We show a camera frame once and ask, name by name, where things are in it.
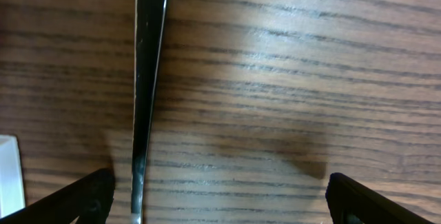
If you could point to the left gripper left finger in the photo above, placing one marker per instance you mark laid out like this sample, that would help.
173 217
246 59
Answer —
87 200

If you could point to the dark handled metal fork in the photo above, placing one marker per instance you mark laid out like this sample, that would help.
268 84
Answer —
149 26

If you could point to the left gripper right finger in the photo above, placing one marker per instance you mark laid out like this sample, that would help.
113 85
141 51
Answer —
351 202

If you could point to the white plastic fork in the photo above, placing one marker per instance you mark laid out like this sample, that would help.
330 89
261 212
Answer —
12 189

